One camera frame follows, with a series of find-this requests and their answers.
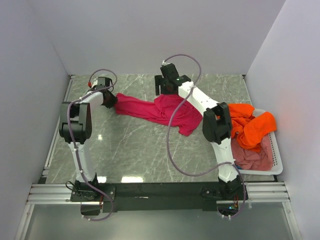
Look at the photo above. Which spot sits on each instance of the white plastic laundry basket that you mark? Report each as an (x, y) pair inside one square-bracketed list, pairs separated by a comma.
[(277, 165)]

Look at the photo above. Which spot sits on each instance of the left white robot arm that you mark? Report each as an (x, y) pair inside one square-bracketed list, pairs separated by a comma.
[(75, 127)]

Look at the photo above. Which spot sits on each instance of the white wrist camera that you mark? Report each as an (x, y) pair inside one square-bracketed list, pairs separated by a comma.
[(164, 63), (92, 84)]

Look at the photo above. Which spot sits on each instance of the orange t shirt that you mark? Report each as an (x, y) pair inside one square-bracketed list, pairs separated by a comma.
[(248, 130)]

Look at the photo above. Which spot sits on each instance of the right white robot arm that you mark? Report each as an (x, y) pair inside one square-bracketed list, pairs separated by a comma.
[(216, 126)]

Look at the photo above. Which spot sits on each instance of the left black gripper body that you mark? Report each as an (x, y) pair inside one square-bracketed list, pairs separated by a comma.
[(113, 99)]

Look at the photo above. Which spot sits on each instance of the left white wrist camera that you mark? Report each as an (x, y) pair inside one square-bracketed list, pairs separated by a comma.
[(92, 84)]

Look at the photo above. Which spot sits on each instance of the magenta t shirt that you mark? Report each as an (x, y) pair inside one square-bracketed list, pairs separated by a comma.
[(187, 118)]

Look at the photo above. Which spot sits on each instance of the aluminium frame rail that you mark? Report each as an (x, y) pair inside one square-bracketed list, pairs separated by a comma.
[(258, 192)]

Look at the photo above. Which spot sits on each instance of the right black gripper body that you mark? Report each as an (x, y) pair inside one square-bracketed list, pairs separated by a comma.
[(160, 81)]

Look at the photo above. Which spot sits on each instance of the black base beam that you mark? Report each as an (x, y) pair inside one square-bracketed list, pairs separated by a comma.
[(139, 196)]

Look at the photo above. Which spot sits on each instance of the salmon pink t shirt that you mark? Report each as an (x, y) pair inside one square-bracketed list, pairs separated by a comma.
[(251, 160)]

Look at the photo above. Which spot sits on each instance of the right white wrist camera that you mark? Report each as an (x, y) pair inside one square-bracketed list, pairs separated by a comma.
[(164, 63)]

